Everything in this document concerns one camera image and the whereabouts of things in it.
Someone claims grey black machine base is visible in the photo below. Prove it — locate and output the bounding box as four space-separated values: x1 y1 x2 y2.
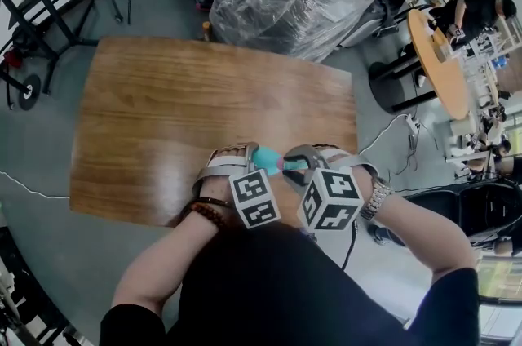
338 0 409 50

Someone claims person's left forearm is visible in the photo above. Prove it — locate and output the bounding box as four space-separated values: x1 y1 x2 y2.
112 213 219 313

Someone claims person's left hand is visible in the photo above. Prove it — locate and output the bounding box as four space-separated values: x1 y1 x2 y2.
191 144 248 211

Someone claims brown beaded bracelet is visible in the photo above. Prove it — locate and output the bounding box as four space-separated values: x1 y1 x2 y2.
179 197 229 231

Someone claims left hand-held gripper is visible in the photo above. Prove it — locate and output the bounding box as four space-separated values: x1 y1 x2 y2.
228 143 282 230

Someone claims white power cable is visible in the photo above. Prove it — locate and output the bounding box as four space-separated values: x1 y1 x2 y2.
0 171 70 199
358 113 409 156

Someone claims person's black clothing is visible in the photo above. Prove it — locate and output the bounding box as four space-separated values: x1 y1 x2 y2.
100 221 480 346

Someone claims teal egg-shaped holder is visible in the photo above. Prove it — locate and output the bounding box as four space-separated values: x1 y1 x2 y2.
254 146 282 176

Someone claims pink and teal brush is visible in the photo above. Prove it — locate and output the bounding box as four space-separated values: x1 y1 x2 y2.
276 156 311 174

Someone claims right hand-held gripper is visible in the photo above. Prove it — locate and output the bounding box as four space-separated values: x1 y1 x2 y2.
282 144 365 233

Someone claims person's right forearm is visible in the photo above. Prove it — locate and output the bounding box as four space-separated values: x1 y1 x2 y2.
369 193 478 284

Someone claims silver wristwatch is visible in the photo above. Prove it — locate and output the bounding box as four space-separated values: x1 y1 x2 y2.
361 176 395 221

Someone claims black office chair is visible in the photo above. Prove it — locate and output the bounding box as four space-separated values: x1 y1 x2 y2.
401 179 522 243

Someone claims round orange table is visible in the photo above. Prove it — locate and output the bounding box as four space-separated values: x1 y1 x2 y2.
369 8 470 121

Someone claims black monitor stand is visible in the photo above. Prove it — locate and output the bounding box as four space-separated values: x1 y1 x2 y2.
0 0 123 111

